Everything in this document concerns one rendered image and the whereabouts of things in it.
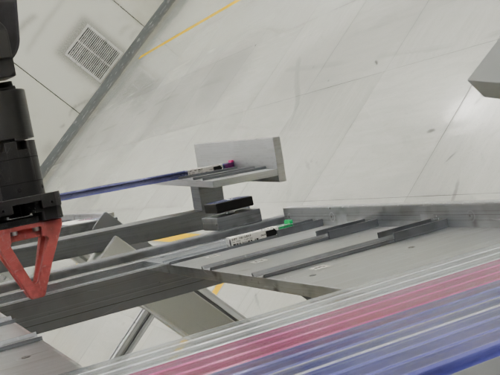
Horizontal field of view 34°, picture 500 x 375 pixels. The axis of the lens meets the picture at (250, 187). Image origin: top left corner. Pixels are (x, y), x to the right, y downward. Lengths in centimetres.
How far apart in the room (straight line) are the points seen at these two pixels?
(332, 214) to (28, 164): 34
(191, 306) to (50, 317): 40
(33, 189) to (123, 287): 19
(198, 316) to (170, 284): 33
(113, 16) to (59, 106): 114
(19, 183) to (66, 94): 782
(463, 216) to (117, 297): 41
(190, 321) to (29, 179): 54
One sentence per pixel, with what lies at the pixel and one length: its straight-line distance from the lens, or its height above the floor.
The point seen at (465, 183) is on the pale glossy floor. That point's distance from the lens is 221.
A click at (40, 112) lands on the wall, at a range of 854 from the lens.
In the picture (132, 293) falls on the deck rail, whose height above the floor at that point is 84.
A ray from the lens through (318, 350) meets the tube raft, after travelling 37.
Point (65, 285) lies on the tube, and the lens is 84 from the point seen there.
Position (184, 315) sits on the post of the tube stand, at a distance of 128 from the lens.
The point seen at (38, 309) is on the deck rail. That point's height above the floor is 92.
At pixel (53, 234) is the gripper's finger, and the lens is 81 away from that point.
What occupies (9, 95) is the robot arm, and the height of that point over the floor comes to 108.
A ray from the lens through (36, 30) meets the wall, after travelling 867.
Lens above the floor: 112
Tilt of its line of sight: 19 degrees down
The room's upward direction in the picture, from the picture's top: 51 degrees counter-clockwise
